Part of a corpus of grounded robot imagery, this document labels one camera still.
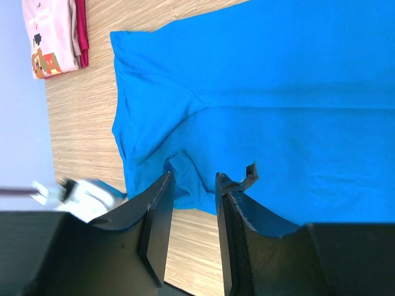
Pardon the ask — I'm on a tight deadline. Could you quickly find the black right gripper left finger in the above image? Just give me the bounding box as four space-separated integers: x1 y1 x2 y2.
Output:
1 172 175 295

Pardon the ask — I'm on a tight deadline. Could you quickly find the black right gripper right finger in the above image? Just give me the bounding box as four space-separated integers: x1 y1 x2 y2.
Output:
215 164 394 295

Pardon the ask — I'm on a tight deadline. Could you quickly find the blue t shirt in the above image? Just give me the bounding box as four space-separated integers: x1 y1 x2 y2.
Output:
110 1 394 225

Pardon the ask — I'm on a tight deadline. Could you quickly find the folded pink t shirt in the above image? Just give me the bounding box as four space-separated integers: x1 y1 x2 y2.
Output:
22 0 81 80

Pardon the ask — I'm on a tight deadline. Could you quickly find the folded magenta t shirt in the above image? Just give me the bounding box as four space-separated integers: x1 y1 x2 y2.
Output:
75 0 89 68

